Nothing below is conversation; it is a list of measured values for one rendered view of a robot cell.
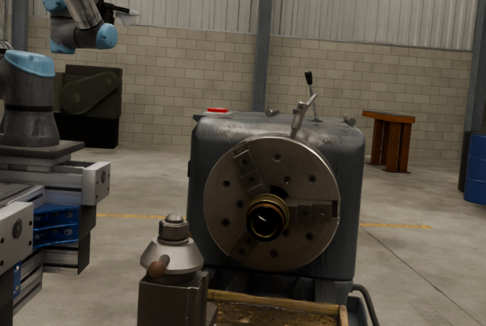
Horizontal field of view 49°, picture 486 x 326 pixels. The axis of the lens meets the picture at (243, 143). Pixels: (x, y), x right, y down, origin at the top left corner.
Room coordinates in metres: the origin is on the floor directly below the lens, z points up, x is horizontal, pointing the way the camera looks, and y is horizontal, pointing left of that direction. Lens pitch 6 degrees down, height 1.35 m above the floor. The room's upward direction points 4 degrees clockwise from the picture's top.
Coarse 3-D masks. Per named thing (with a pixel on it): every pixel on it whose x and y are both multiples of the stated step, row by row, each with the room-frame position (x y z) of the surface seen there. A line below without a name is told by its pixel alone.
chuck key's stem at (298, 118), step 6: (300, 102) 1.22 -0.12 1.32; (300, 108) 1.21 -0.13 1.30; (306, 108) 1.22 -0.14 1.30; (294, 114) 1.22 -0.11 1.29; (300, 114) 1.21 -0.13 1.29; (294, 120) 1.22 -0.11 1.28; (300, 120) 1.21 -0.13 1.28; (294, 126) 1.21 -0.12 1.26; (300, 126) 1.22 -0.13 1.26; (294, 132) 1.22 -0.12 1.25; (294, 138) 1.22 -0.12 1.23
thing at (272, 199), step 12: (252, 204) 1.07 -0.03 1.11; (264, 204) 1.05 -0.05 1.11; (276, 204) 1.06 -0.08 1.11; (252, 216) 1.04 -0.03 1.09; (276, 216) 1.03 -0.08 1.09; (288, 216) 1.09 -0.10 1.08; (252, 228) 1.04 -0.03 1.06; (264, 228) 1.08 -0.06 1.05; (276, 228) 1.04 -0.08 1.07; (264, 240) 1.04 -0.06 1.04
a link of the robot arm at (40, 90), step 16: (0, 64) 1.32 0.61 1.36; (16, 64) 1.29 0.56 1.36; (32, 64) 1.30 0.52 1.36; (48, 64) 1.33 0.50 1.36; (0, 80) 1.31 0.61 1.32; (16, 80) 1.29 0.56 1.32; (32, 80) 1.30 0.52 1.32; (48, 80) 1.33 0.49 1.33; (0, 96) 1.34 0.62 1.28; (16, 96) 1.29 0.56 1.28; (32, 96) 1.30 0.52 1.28; (48, 96) 1.33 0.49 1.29
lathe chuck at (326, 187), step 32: (224, 160) 1.20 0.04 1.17; (256, 160) 1.19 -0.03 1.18; (288, 160) 1.18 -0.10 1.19; (320, 160) 1.17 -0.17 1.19; (224, 192) 1.20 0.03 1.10; (288, 192) 1.18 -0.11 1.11; (320, 192) 1.17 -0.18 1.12; (224, 224) 1.20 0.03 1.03; (288, 224) 1.18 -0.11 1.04; (320, 224) 1.17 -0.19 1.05; (256, 256) 1.19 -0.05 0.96; (288, 256) 1.18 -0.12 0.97
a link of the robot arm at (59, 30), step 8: (56, 16) 1.61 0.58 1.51; (56, 24) 1.61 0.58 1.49; (64, 24) 1.61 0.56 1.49; (72, 24) 1.61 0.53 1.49; (56, 32) 1.61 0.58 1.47; (64, 32) 1.60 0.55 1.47; (72, 32) 1.58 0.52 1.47; (56, 40) 1.61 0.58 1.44; (64, 40) 1.60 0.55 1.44; (72, 40) 1.59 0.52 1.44; (56, 48) 1.61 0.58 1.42; (64, 48) 1.61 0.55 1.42; (72, 48) 1.63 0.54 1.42
